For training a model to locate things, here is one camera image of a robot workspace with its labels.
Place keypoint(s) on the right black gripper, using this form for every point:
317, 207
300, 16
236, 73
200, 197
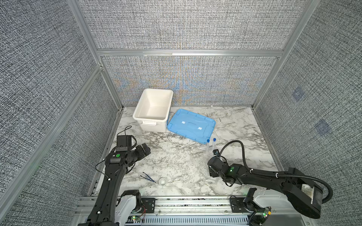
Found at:
211, 173

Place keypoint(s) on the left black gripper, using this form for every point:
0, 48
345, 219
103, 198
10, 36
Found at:
142, 153

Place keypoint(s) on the small clear round dish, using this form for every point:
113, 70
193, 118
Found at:
162, 181

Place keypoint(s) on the white plastic bin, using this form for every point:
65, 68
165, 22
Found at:
153, 110

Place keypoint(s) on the blue plastic lid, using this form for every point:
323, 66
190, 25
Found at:
193, 126

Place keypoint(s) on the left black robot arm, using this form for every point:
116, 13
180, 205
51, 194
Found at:
109, 209

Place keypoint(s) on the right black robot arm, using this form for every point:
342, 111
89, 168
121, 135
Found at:
306, 194

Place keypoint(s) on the blue tweezers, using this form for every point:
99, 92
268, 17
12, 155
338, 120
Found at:
147, 177

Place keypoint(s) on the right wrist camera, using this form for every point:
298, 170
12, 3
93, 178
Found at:
216, 153

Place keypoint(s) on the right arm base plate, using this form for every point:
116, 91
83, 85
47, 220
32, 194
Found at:
238, 205

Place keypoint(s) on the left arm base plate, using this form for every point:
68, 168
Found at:
131, 204

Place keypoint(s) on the aluminium front rail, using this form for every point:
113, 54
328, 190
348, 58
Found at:
195, 211

